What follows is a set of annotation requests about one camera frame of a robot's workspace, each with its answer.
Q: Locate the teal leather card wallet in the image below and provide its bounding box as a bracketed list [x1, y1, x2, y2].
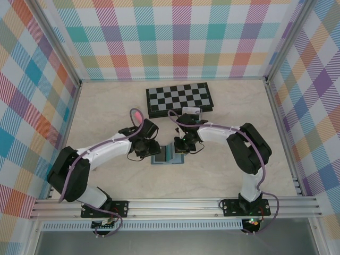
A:
[150, 144, 185, 166]

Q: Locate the aluminium frame rail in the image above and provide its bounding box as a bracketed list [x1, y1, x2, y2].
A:
[265, 81, 305, 197]
[47, 83, 82, 199]

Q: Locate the aluminium mounting rail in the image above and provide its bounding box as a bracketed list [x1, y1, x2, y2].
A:
[28, 195, 324, 220]

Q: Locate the aluminium frame post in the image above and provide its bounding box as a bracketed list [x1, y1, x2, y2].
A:
[265, 0, 314, 83]
[33, 0, 82, 87]

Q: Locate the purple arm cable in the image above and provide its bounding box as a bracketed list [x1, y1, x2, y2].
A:
[167, 110, 279, 236]
[58, 107, 147, 237]

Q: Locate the slotted grey cable duct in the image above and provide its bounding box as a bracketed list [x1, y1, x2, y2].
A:
[41, 222, 244, 231]

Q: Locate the black and grey chessboard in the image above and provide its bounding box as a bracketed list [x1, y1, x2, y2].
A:
[145, 82, 215, 120]

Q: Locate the pink marker pen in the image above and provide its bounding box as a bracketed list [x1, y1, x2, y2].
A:
[132, 110, 144, 125]

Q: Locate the grey metal panel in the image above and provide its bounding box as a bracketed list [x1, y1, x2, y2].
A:
[34, 230, 319, 255]

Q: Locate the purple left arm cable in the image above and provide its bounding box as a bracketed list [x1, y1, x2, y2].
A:
[58, 107, 147, 237]

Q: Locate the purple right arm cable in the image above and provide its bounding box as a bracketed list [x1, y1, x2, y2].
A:
[167, 110, 279, 236]

